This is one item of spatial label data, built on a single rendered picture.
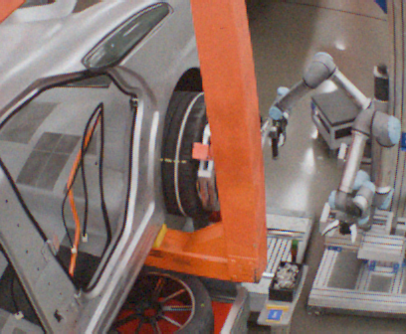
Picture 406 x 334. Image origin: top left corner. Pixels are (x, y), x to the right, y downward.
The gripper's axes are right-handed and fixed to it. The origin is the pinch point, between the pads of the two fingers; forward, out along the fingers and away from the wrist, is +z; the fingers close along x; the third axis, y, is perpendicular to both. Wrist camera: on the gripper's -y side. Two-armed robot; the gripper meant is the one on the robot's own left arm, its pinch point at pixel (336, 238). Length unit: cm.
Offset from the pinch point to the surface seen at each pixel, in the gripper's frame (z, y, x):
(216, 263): -6, 49, 75
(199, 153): -30, 2, 89
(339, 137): -187, 101, 97
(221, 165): -8, -15, 58
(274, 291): -10, 64, 46
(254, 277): -11, 58, 58
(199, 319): 22, 64, 70
